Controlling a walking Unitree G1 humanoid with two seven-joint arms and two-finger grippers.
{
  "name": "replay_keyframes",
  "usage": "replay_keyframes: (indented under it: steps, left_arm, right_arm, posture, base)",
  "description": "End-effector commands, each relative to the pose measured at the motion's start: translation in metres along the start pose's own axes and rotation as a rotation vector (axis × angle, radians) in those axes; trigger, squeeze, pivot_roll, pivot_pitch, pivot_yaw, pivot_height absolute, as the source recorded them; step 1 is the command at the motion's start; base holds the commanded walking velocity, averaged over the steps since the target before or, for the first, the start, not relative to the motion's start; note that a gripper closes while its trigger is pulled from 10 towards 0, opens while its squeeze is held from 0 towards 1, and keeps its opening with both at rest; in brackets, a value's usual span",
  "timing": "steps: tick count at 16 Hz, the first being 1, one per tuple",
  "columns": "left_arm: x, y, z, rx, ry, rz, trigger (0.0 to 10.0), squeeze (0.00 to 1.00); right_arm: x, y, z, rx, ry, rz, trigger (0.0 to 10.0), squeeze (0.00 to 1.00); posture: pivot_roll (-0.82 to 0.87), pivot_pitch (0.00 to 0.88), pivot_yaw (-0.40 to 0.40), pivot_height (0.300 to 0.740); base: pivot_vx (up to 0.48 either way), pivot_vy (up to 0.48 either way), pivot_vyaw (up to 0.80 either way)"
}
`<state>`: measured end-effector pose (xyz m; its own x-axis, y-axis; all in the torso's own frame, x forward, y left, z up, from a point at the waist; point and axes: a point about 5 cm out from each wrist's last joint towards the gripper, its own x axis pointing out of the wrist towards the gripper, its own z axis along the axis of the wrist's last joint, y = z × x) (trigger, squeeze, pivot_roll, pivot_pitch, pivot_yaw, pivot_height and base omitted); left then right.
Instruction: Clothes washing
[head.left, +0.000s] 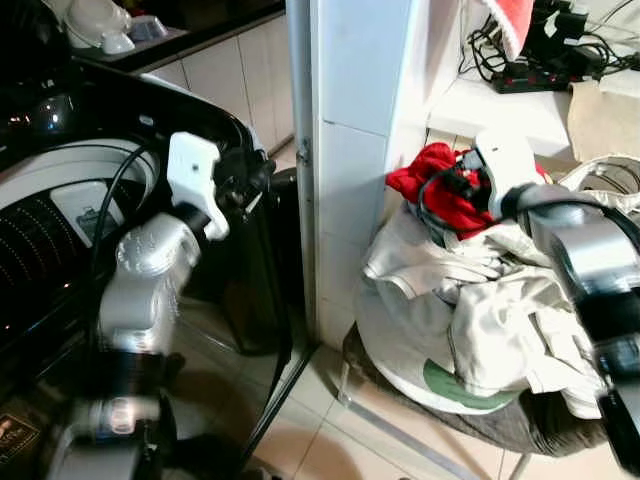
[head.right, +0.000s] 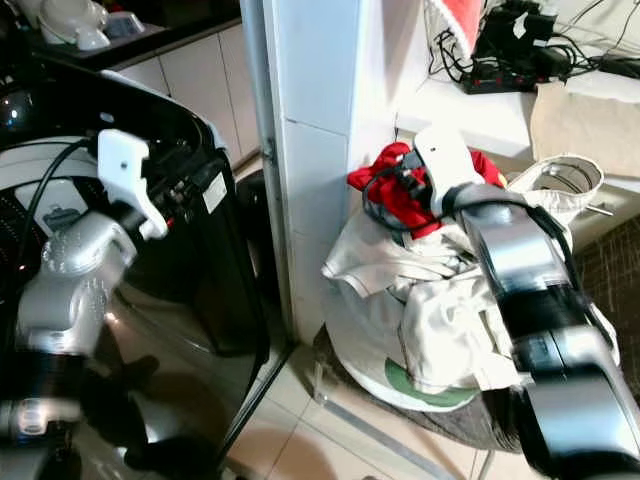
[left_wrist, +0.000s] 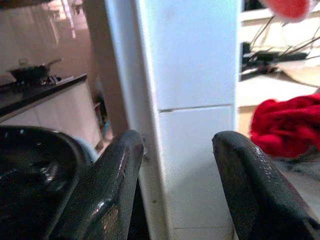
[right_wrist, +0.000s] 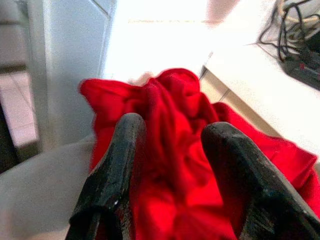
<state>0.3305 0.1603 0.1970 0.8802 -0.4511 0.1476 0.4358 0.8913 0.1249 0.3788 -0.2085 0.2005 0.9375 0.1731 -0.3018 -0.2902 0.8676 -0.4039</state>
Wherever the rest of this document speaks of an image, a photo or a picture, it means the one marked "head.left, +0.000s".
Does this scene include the red garment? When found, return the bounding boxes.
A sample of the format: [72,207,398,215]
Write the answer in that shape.
[385,141,549,242]

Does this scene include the black top-load washing machine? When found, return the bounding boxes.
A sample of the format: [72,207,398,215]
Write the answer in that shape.
[0,55,303,480]

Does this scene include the white shelf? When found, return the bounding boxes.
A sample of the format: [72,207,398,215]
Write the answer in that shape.
[425,74,640,164]

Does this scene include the black power strip red switches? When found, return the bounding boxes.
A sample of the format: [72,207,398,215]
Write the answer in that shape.
[489,58,603,97]

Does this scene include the cream white garment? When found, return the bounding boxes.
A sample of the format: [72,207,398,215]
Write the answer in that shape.
[360,200,603,401]

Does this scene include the beige folded cloth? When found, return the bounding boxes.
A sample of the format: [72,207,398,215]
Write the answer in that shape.
[566,78,640,163]

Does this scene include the dark kitchen countertop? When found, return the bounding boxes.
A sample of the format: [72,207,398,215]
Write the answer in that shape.
[104,0,288,74]

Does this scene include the red white hanging cloth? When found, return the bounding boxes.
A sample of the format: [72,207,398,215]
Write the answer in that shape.
[484,0,537,61]

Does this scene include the black charger unit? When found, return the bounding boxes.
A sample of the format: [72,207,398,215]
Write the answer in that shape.
[520,0,593,73]

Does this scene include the small grey container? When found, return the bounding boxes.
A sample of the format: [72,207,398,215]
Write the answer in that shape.
[124,14,171,47]

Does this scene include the white rice cooker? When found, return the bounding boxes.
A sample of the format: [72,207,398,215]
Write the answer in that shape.
[44,0,137,57]

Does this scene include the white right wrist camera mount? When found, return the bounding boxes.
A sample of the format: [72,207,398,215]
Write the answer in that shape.
[470,129,542,222]

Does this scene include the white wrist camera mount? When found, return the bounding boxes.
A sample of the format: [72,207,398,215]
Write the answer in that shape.
[470,129,542,222]
[165,131,232,242]

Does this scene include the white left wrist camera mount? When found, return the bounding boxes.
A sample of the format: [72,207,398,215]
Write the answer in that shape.
[165,131,232,242]

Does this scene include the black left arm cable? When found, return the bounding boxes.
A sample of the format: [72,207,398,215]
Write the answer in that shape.
[88,143,173,277]

